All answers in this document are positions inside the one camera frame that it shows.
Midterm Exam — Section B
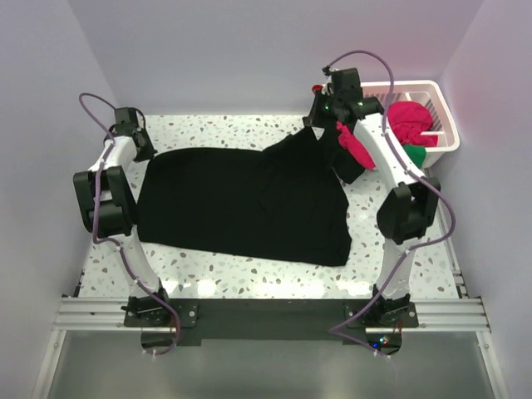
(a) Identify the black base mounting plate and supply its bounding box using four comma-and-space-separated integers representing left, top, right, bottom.
122, 298, 419, 349

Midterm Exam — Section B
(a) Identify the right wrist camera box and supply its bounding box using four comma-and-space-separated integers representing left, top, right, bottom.
329, 67, 363, 101

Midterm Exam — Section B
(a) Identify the green garment in basket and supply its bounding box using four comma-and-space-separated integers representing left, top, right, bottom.
402, 144, 426, 170

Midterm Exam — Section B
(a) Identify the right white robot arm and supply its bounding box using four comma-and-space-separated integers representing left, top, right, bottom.
303, 85, 440, 327

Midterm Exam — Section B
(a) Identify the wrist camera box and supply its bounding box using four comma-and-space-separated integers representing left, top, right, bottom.
111, 107, 145, 135
329, 67, 363, 101

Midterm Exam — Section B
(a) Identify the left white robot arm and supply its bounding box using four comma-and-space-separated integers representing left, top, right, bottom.
73, 127, 173, 327

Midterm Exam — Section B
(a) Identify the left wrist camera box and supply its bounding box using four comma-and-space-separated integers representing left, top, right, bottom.
111, 107, 145, 135

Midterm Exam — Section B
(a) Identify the white plastic laundry basket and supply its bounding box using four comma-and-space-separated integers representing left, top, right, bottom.
354, 81, 460, 170

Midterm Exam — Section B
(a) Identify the black t-shirt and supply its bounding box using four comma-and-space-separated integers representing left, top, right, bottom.
137, 128, 352, 267

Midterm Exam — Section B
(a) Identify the pink t-shirt in basket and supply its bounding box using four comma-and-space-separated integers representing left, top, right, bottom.
337, 101, 438, 170

